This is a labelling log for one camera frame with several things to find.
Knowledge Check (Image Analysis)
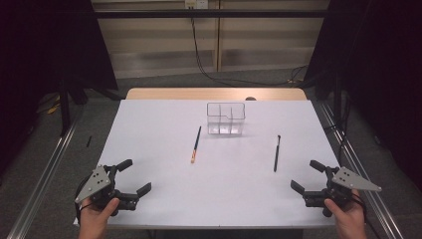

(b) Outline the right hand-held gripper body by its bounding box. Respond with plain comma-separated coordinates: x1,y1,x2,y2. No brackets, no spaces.
303,165,382,218

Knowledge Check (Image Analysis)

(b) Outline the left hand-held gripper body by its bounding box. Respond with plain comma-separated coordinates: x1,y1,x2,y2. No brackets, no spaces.
75,164,139,217

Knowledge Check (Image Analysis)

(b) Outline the black pen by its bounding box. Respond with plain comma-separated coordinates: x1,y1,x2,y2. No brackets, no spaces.
273,134,282,173

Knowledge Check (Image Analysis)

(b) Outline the clear plastic organizer box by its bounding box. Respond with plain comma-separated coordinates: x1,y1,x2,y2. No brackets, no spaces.
206,102,246,135

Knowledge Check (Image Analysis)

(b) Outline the person's left hand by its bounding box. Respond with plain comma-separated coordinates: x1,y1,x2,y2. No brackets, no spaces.
79,197,120,235

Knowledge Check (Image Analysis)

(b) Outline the person's right hand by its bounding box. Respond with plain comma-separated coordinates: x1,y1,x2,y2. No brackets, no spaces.
323,188,367,235

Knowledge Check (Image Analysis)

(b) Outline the black metal stand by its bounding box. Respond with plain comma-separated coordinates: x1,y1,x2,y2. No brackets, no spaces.
332,73,344,127
58,76,73,137

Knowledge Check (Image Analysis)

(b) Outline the white table cover sheet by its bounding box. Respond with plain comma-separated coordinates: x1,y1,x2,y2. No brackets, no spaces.
73,99,340,230

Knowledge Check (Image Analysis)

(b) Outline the yellow floor object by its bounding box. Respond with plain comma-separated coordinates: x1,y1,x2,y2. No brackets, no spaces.
46,102,63,116

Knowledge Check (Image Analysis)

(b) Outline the wooden table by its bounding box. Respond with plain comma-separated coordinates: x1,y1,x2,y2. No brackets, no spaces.
124,87,308,102

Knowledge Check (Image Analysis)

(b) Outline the black curtain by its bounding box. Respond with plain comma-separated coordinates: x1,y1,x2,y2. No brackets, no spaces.
0,0,119,173
303,0,422,190

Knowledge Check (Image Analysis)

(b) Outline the aluminium floor rail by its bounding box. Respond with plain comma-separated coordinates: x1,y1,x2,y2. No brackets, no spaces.
6,106,84,239
317,101,404,239

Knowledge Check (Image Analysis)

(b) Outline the right hand-held gripper cable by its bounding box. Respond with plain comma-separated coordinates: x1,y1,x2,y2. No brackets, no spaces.
347,191,370,224

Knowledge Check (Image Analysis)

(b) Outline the hand-held gripper cable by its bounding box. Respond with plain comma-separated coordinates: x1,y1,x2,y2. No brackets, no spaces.
347,191,370,224
74,181,94,227

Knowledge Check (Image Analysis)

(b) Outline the left hand-held gripper cable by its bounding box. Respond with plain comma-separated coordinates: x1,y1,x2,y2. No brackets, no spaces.
74,181,94,227

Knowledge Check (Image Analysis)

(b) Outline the black wall cable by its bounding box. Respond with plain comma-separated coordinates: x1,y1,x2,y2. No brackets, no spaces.
189,6,310,88

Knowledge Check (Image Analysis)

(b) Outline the black horizontal frame bar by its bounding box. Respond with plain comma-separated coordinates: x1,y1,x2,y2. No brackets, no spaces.
94,9,329,19

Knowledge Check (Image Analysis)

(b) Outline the white wall socket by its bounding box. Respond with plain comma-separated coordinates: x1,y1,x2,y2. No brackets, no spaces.
184,0,209,10

